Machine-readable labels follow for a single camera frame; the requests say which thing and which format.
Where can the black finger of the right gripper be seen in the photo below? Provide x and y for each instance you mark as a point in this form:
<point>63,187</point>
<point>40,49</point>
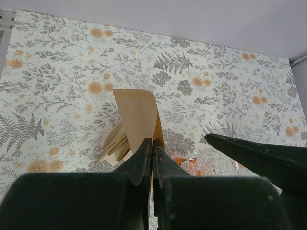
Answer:
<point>285,166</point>

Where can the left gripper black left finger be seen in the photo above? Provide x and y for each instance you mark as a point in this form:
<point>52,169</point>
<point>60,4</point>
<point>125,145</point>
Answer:
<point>117,200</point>

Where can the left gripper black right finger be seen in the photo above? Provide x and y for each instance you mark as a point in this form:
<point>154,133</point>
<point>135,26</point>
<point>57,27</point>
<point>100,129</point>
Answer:
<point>185,202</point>

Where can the clear glass dripper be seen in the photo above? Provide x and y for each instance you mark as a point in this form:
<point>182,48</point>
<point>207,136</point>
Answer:
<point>214,163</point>

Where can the orange coffee filter box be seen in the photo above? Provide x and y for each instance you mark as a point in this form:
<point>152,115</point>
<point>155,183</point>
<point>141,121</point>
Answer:
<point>116,143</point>

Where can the brown paper coffee filter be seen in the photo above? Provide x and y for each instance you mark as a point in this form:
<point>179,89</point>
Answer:
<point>139,114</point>

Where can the orange glass carafe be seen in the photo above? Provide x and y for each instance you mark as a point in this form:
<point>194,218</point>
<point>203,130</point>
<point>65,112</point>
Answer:
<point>189,165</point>

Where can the floral patterned tablecloth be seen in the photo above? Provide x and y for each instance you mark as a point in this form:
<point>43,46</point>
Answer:
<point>57,106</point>

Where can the aluminium frame rail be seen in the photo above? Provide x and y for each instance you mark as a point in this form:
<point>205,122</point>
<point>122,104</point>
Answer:
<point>6,22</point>

